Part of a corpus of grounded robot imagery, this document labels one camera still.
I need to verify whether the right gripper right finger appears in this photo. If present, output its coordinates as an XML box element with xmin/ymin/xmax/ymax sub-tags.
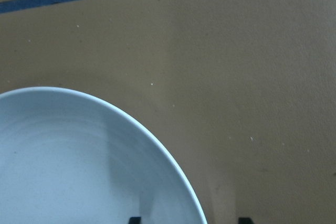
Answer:
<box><xmin>238</xmin><ymin>217</ymin><xmax>252</xmax><ymax>224</ymax></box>

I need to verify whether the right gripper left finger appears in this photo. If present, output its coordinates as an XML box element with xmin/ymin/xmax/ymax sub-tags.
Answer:
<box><xmin>128</xmin><ymin>217</ymin><xmax>141</xmax><ymax>224</ymax></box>

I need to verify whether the blue plate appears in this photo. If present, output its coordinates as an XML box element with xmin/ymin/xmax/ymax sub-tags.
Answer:
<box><xmin>1</xmin><ymin>87</ymin><xmax>206</xmax><ymax>223</ymax></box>

